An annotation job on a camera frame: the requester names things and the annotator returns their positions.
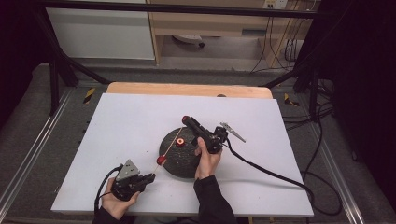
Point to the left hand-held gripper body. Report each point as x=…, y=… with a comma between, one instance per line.
x=126, y=183

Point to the aluminium rail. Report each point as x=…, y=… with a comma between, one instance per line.
x=336, y=174
x=31, y=152

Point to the white board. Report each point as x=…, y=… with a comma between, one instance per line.
x=134, y=124

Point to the yellow black tape strip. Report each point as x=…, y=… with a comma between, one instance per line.
x=89, y=95
x=289, y=100

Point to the white cabinet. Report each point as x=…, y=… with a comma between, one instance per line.
x=102, y=34

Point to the thin wooden skewer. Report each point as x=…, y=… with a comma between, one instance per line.
x=172, y=141

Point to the white power strip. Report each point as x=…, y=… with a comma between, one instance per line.
x=188, y=39

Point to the person's left hand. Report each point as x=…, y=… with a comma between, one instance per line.
x=116, y=207

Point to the black round plate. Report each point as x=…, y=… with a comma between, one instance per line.
x=182, y=161

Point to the white wall socket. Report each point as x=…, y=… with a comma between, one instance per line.
x=275, y=3

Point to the black metal frame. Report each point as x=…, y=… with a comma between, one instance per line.
x=155, y=7

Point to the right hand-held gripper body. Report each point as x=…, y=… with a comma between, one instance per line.
x=216, y=141

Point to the light wooden desk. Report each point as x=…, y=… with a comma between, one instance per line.
x=211, y=23

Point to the person's right hand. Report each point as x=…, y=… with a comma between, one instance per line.
x=207, y=165

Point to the wooden table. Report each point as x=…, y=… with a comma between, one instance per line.
x=174, y=89

